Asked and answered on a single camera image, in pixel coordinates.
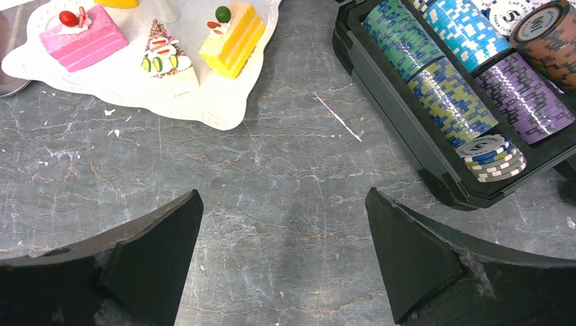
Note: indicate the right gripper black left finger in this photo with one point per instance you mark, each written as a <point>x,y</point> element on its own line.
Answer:
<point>133,274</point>

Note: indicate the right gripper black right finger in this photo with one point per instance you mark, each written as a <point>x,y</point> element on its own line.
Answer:
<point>437,275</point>

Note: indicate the white three-tier cake stand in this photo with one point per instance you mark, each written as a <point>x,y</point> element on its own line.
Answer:
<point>219,102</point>

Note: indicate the white sprinkle cake slice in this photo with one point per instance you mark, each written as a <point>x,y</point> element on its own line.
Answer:
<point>165,64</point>

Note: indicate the pink layered cake slice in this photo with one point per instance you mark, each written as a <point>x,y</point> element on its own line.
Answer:
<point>80,38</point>

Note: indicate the yellow rectangular cake slice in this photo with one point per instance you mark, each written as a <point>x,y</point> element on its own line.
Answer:
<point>234,34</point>

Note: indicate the yellow triangular cake slice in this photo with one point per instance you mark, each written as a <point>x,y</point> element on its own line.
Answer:
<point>120,4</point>

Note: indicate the black poker chip case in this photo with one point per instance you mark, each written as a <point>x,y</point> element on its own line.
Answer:
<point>435,159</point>

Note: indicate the small grey-blue chip stack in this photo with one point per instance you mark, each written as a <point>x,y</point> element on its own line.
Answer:
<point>492,158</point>

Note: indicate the yellow-green blue chip stack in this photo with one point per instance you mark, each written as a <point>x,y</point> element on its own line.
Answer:
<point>451,102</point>

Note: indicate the purple poker chip stack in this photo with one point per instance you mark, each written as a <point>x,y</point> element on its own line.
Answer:
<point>524,99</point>

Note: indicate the light blue chip stack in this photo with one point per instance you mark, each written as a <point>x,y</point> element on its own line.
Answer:
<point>464,30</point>

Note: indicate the green poker chip stack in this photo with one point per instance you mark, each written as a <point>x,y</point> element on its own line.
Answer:
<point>401,38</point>

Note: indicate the brown poker chip stack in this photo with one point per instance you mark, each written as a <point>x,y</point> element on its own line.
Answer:
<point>546,39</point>

